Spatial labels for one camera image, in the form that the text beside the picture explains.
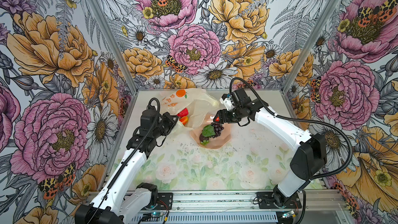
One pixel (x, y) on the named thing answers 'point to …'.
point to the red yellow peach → (217, 119)
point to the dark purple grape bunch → (213, 130)
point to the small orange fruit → (184, 120)
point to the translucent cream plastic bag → (197, 102)
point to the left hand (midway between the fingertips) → (179, 120)
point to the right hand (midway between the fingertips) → (220, 124)
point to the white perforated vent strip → (210, 218)
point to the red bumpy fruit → (184, 112)
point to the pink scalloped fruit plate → (218, 142)
